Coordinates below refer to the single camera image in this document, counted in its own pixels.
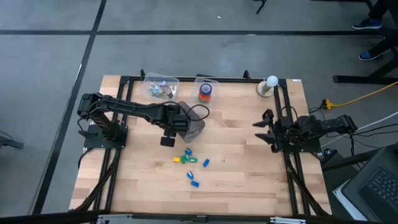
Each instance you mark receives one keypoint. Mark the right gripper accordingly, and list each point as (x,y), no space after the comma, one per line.
(277,133)

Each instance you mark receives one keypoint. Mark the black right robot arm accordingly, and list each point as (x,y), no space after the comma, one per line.
(329,124)

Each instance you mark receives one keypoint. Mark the blue tape roll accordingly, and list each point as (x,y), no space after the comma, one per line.
(202,90)

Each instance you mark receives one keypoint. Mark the grey translucent plastic bin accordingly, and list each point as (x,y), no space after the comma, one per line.
(196,129)

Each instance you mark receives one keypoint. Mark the black chair base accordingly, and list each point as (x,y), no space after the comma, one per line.
(9,142)

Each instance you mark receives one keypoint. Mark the clear plastic bin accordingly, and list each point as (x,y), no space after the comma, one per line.
(214,84)
(147,81)

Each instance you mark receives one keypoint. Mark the dark grey laptop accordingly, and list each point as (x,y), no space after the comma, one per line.
(379,186)

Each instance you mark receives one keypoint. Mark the black gantry bar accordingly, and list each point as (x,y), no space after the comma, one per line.
(46,217)

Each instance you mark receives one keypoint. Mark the yellow black power plug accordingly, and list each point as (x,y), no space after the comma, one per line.
(326,104)

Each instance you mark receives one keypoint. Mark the black stand leg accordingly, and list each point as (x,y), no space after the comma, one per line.
(260,7)

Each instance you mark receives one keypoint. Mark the dark grey staple remover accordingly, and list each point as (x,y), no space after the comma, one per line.
(169,96)

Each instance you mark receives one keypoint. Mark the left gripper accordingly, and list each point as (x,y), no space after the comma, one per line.
(175,121)

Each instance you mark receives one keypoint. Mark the white bulb table lamp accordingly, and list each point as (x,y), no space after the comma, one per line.
(272,81)

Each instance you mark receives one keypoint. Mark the black stand bar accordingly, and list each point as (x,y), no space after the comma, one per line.
(348,160)

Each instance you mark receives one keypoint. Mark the yellow mini stapler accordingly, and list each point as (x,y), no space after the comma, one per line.
(176,159)

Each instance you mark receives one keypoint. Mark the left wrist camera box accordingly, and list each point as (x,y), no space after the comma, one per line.
(168,142)

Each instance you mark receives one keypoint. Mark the white staple remover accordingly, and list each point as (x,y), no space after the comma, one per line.
(173,90)

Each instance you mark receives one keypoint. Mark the green mini stapler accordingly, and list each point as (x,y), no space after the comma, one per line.
(193,160)
(183,160)
(187,159)

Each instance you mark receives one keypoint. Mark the purple staple remover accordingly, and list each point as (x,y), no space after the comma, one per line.
(162,83)

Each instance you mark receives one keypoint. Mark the black desk leg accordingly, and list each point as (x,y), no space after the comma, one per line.
(357,79)

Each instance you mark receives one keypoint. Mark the person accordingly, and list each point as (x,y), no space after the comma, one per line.
(368,23)

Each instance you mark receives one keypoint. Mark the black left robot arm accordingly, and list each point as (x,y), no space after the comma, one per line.
(133,109)

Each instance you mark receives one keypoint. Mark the blue mini stapler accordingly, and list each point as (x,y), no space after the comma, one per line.
(188,151)
(190,175)
(195,183)
(206,162)

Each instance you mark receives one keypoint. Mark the silver aluminium bracket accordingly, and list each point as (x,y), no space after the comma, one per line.
(286,221)
(115,219)

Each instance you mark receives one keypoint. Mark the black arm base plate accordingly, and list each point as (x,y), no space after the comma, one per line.
(311,148)
(93,140)

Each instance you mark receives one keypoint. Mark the black frame clamp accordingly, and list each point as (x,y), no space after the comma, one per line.
(142,73)
(246,74)

